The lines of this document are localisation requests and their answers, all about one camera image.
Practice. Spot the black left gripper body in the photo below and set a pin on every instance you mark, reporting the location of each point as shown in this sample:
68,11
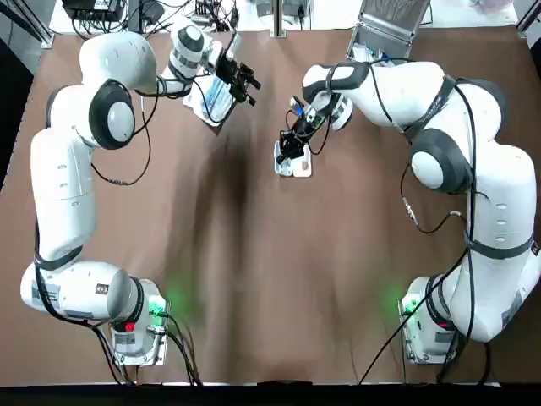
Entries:
228,72

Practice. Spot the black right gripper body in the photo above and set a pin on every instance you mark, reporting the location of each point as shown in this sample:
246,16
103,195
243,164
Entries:
310,127

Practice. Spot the small white medicine box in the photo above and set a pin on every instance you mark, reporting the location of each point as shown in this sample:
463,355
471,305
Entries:
302,169

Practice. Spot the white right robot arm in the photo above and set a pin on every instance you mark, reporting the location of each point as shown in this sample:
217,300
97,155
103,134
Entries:
498,190

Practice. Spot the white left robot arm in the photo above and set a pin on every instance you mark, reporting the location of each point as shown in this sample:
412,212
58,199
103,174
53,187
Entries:
63,177

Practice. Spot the blue white medicine carton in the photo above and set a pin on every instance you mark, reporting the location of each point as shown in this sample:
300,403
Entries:
377,54

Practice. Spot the blue face mask packet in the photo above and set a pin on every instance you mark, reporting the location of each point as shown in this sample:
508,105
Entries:
220,117
195,100

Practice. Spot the silver aluminium case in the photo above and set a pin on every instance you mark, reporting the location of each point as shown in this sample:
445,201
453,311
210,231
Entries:
389,21

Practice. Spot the aluminium frame post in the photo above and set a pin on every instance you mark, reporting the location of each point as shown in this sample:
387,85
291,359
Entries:
280,17
45,39
528,19

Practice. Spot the black network switch box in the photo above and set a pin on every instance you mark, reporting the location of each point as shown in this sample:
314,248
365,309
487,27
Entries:
84,6

